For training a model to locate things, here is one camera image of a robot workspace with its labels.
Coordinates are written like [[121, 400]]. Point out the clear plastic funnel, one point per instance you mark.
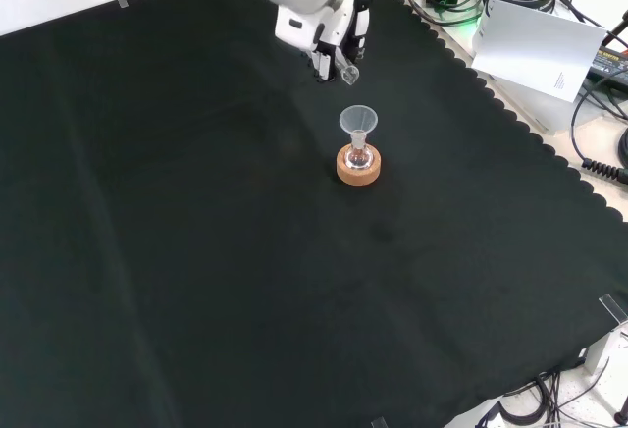
[[357, 123]]

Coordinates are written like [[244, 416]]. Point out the clear graduated cylinder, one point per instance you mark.
[[349, 74]]

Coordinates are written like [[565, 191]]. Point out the black table cloth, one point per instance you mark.
[[275, 231]]

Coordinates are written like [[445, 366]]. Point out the pale board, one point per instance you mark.
[[537, 50]]

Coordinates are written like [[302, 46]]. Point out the clear round-bottom flask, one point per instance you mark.
[[358, 154]]

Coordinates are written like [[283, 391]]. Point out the black power adapter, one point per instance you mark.
[[611, 64]]

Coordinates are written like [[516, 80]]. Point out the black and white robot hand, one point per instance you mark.
[[321, 30]]

